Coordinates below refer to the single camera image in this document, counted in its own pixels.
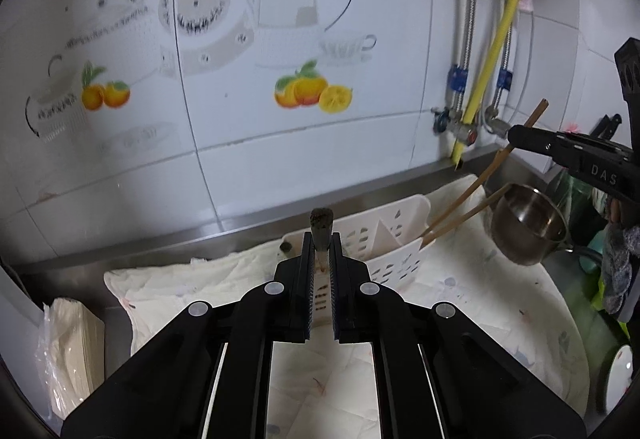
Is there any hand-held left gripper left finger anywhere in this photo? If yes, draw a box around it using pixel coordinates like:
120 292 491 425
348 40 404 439
60 230 317 439

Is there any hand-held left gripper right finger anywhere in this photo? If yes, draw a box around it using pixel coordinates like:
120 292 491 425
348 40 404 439
329 231 587 439

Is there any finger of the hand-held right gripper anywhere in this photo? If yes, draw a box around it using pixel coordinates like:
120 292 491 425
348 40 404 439
507 123 627 161

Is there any wooden chopstick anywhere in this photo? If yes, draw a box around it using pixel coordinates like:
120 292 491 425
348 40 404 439
310 208 333 272
419 99 549 236
421 184 512 247

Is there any white plastic utensil holder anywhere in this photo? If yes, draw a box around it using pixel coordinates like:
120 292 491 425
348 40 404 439
281 193 432 291

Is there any person's right hand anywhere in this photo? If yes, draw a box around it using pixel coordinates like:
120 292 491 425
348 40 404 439
601 199 640 317

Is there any metal water valve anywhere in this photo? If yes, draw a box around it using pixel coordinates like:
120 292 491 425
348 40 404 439
481 105 512 138

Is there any stainless steel pot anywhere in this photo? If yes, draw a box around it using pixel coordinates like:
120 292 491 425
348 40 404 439
489 183 576 266

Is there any water valve with red knob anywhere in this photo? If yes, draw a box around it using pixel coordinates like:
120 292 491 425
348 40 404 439
431 105 479 146

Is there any printed quilted cloth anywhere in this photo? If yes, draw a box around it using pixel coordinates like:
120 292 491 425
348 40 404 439
103 174 591 439

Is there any white plate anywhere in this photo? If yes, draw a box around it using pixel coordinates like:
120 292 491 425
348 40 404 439
601 343 640 416

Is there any pack of paper napkins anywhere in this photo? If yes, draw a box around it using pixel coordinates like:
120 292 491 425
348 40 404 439
34 297 106 420

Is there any thin white hose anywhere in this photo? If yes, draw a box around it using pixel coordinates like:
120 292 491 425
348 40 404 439
515 6 537 120

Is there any yellow gas hose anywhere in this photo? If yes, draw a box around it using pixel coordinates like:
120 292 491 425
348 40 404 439
451 0 532 170

